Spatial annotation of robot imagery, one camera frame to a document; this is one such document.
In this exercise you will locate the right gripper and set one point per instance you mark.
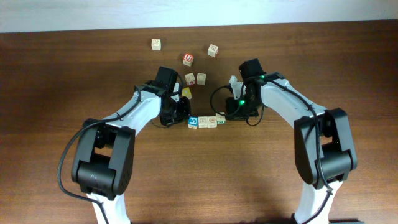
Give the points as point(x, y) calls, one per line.
point(232, 113)

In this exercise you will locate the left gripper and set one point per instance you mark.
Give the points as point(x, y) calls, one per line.
point(186, 112)

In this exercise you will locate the blue number 5 block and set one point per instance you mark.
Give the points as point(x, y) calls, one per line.
point(193, 122)

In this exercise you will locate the wooden block ice cream picture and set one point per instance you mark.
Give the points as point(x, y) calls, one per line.
point(202, 121)

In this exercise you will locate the wooden block blue side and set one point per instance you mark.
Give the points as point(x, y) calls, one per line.
point(212, 122)

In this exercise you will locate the wooden block green side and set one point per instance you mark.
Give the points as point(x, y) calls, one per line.
point(220, 117)

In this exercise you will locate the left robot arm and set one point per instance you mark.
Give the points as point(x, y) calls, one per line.
point(104, 156)

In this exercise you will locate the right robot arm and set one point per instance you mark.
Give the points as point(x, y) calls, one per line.
point(323, 142)

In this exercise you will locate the yellow wooden block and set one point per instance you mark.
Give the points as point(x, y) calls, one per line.
point(187, 93)

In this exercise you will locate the wooden block red side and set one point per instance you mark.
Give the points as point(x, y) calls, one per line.
point(190, 79)

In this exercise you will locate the plain wooden cup block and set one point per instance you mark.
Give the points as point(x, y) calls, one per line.
point(201, 78)

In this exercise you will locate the red U wooden block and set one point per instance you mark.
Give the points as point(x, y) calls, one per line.
point(188, 59)

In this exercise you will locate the plain wooden block far right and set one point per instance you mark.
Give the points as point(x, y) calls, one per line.
point(212, 50)

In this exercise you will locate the plain wooden block far left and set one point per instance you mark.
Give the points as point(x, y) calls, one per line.
point(156, 44)

